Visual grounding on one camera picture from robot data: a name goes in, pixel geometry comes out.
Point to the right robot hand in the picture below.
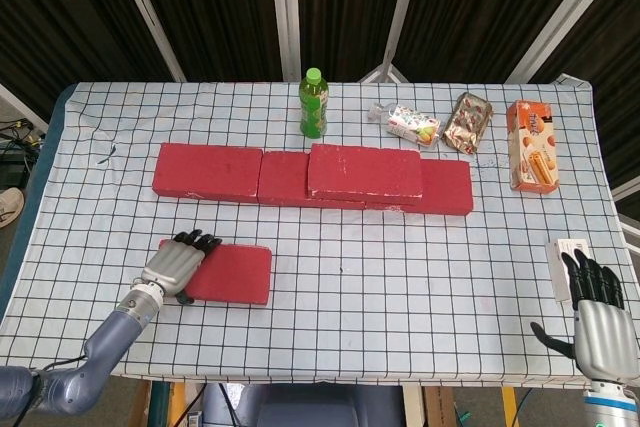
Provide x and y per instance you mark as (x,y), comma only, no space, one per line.
(600,337)

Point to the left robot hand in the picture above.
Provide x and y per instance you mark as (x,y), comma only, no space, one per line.
(170,267)

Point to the red foam brick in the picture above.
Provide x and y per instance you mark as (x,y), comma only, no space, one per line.
(235,277)
(445,187)
(207,172)
(280,177)

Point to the red brick white scuffed top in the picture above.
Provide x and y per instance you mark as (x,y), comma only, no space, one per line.
(365,169)

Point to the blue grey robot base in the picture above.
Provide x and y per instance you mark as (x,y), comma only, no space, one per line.
(300,407)

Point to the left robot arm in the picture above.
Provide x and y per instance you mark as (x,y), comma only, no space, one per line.
(110,332)

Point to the small white cardboard box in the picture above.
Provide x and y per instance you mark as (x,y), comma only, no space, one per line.
(557,272)

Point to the brown cardboard box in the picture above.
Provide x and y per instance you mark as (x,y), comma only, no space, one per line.
(439,407)

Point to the white black checkered tablecloth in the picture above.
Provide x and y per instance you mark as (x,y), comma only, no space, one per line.
(350,337)

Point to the orange biscuit box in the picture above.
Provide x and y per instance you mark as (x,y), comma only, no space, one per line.
(532,147)

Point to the green tea bottle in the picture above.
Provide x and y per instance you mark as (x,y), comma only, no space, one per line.
(313,107)

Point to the gold foil snack packet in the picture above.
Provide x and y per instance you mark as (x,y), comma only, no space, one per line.
(467,122)

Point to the white snack packet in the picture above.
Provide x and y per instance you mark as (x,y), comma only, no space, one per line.
(412,127)

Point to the white double partition post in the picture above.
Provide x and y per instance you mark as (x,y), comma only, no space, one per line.
(287,47)

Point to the white partition frame post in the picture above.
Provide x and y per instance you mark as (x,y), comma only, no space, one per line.
(405,7)
(565,14)
(150,17)

